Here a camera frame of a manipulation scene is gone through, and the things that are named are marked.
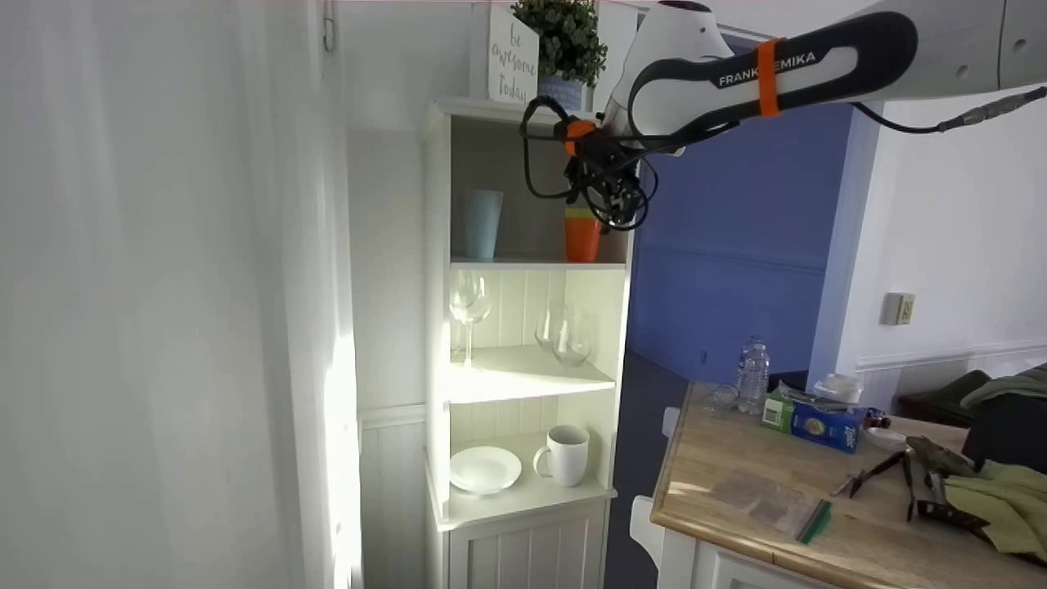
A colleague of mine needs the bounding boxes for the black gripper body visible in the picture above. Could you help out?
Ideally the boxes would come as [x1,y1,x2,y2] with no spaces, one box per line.
[562,133,656,223]

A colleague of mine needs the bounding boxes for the orange plastic cup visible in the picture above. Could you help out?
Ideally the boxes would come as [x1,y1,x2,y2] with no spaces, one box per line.
[562,212,605,265]

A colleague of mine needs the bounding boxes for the light blue plastic cup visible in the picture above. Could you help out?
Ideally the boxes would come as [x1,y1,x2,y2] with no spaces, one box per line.
[451,188,508,265]

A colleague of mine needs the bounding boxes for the short clear wine glass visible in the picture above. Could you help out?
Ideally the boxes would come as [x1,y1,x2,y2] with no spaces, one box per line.
[530,302,597,370]

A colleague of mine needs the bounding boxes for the green potted plant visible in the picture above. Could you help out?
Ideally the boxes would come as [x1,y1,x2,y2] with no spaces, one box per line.
[508,0,612,115]

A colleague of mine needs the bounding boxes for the white lettered sign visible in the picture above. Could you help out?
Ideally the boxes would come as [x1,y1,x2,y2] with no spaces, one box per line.
[482,2,544,109]

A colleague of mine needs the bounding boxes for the tall clear wine glass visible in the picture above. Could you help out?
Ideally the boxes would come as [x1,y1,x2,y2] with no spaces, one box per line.
[443,267,495,370]

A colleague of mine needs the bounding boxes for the clear water bottle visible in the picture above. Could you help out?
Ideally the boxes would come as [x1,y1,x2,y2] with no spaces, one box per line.
[734,337,776,423]

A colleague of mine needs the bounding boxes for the small green box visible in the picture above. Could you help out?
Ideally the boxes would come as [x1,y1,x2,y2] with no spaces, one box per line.
[757,394,798,432]

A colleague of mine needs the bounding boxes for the white ceramic mug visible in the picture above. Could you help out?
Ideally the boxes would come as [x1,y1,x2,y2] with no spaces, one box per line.
[530,423,591,487]

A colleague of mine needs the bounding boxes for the clear plastic bag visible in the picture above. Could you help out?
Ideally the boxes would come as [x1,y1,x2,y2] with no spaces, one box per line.
[809,370,870,409]

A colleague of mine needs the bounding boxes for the white ceramic plate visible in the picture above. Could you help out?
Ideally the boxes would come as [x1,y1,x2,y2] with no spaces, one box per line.
[449,446,525,498]

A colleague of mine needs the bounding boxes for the blue cardboard box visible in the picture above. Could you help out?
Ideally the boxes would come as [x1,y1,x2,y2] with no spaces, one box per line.
[789,396,876,458]

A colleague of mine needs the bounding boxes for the clear plastic sheet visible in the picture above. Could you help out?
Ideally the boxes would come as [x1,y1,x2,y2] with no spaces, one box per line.
[713,469,825,539]

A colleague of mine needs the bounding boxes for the metal door hinge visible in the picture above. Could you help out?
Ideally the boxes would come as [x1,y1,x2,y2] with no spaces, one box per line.
[318,0,341,55]

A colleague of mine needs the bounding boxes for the white open shelf cabinet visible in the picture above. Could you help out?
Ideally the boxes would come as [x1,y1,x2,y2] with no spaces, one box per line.
[420,92,656,589]

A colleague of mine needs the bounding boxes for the green pen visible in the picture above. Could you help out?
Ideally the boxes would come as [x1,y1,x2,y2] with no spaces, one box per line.
[796,498,838,547]

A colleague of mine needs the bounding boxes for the black folded tripod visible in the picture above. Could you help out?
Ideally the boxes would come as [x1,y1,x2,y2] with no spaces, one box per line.
[847,432,980,529]

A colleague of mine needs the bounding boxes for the black bag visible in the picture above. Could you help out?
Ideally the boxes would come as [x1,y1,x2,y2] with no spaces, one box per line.
[894,365,1047,475]

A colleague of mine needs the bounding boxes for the olive green cloth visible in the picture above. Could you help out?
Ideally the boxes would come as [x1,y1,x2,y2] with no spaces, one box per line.
[941,455,1047,565]

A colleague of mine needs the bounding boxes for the orange cable strap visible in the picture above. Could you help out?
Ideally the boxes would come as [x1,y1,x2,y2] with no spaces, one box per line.
[560,115,602,157]
[753,37,785,121]

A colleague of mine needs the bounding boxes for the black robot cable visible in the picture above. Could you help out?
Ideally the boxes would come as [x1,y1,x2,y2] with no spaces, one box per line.
[516,81,1047,236]

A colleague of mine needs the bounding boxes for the wall outlet plate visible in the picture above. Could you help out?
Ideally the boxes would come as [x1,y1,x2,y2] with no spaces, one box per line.
[876,291,918,330]

